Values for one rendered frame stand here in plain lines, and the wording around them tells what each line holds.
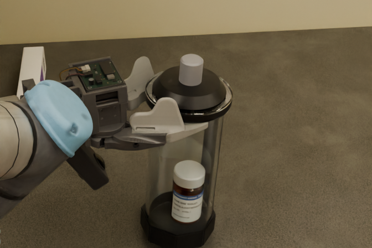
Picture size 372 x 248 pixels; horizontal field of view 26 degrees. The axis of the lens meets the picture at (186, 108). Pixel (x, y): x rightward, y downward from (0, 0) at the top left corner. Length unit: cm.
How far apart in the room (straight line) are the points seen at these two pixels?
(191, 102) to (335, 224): 32
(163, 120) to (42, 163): 21
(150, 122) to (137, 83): 9
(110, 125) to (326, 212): 38
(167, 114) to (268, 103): 47
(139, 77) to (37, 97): 26
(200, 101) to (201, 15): 64
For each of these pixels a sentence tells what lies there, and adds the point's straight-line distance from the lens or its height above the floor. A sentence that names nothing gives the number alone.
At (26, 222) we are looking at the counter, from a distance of 117.
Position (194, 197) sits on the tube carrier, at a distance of 104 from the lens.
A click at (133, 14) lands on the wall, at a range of 157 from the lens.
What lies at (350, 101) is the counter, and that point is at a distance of 141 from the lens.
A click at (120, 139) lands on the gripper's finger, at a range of 94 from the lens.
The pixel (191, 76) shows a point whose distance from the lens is 97.
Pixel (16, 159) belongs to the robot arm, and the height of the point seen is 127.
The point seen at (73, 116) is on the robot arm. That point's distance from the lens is 79.
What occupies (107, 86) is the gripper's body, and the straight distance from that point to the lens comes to 93.
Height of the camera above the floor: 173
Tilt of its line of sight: 36 degrees down
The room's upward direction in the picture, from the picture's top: straight up
